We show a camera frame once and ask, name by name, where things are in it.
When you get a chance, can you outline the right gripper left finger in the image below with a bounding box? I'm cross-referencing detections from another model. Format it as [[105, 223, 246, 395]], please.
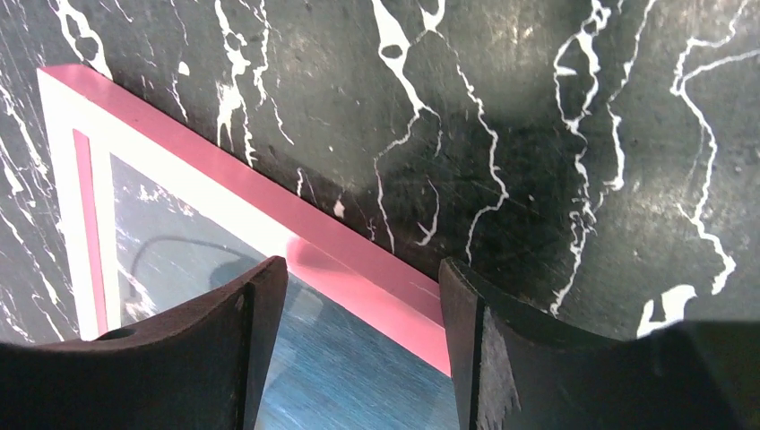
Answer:
[[1, 256, 288, 429]]

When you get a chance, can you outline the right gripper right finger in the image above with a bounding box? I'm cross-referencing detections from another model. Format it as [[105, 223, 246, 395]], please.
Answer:
[[438, 258, 759, 429]]

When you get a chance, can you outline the landscape photo print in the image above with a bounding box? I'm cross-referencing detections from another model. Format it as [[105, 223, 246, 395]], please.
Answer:
[[110, 157, 458, 429]]

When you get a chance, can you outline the pink wooden picture frame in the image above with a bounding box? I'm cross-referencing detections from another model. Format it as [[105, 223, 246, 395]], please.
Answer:
[[37, 64, 450, 374]]

